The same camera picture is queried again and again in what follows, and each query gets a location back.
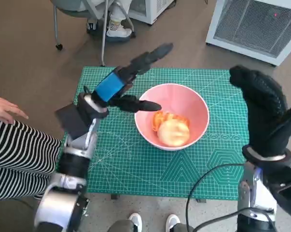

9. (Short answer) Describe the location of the large white mesh cabinet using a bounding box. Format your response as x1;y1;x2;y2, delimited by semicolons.
205;0;291;67

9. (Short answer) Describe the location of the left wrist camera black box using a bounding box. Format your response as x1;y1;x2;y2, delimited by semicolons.
55;102;90;141

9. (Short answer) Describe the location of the round toy bread bun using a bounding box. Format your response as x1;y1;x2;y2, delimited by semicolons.
157;120;191;147

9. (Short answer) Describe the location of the left robot hand blue tape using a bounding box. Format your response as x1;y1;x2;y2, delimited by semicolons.
91;43;174;113

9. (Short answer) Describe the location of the person's hand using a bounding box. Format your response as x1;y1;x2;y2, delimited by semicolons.
0;96;29;125

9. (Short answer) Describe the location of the toy bread loaf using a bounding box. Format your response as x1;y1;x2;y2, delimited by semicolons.
151;110;191;132

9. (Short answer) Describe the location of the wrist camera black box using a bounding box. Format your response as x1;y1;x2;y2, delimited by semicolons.
263;164;291;222
55;102;90;141

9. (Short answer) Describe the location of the grey office chair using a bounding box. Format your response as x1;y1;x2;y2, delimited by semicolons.
50;0;138;67

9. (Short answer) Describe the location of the right robot hand black glove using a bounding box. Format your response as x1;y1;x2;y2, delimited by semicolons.
229;65;291;158

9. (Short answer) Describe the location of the person beside table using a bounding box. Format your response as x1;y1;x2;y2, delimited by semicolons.
0;87;64;201

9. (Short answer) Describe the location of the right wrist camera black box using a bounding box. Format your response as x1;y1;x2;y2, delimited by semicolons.
263;164;291;222

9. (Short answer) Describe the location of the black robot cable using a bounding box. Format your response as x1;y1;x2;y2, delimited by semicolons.
185;163;244;232
193;209;278;232

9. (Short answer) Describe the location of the small white mesh cabinet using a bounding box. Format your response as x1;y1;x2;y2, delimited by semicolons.
128;0;177;25

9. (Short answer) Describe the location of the pink bowl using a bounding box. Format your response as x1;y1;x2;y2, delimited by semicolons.
134;83;210;151

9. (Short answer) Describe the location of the grey leg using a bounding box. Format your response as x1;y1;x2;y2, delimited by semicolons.
171;222;193;232
108;218;136;232

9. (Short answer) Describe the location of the white sneaker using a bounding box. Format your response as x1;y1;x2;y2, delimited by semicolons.
129;212;143;232
166;214;182;232

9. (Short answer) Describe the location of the green cutting mat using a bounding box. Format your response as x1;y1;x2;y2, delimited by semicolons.
74;67;249;201

